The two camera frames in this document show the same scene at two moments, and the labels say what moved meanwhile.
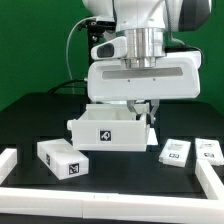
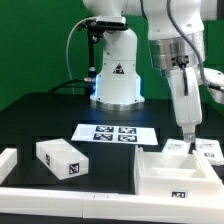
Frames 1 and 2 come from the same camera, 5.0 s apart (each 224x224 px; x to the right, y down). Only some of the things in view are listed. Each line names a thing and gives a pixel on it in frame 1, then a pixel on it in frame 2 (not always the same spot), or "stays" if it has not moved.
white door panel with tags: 175,152 stays
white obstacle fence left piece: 8,161 stays
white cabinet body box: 110,127 → 174,174
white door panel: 209,150 stays
